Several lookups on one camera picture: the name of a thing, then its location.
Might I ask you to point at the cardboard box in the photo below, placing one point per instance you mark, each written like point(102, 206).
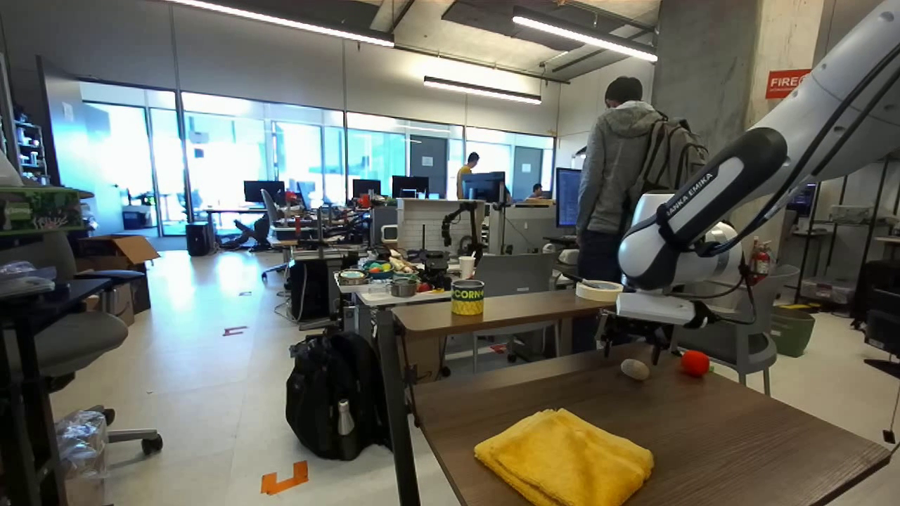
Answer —
point(120, 255)

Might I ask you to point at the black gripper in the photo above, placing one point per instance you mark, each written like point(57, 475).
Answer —
point(622, 331)

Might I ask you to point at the grey backpack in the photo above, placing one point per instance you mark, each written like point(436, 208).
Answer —
point(670, 158)

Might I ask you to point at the black metal shelf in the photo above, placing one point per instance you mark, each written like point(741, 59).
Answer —
point(851, 222)

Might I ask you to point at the white tape roll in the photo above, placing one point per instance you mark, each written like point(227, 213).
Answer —
point(597, 290)

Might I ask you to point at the beige potato toy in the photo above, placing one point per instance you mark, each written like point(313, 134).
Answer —
point(635, 370)

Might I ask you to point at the red tomato toy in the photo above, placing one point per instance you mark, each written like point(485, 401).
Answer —
point(696, 363)

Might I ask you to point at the green bin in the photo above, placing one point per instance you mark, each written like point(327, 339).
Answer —
point(791, 328)

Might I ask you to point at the black backpack on floor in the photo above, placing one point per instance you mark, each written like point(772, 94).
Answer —
point(336, 394)

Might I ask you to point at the yellow green jar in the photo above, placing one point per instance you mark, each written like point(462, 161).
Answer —
point(469, 298)

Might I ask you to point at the black office chair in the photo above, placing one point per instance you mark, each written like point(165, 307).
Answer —
point(59, 321)

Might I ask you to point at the yellow terry towel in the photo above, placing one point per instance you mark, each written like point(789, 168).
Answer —
point(560, 459)

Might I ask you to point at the red wall sign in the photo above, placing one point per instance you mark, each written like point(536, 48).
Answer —
point(784, 83)

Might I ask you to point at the person in grey hoodie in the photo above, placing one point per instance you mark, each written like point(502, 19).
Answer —
point(611, 161)

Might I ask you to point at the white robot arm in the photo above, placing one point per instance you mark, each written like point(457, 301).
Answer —
point(684, 258)

